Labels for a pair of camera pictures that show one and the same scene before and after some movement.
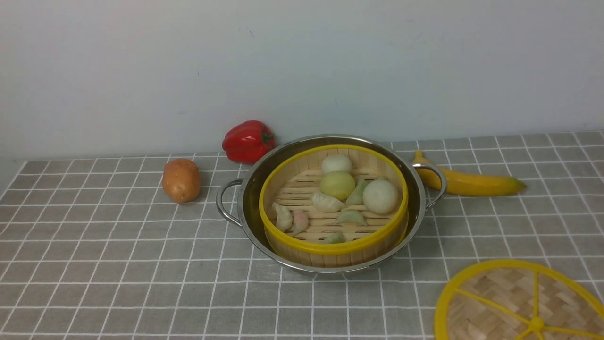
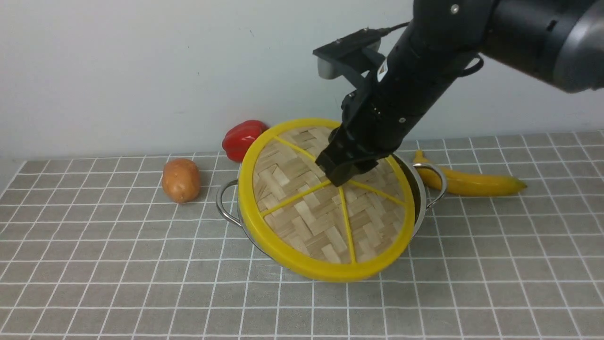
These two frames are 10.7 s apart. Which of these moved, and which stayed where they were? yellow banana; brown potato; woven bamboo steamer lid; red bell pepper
Moved: woven bamboo steamer lid
Stayed: brown potato; red bell pepper; yellow banana
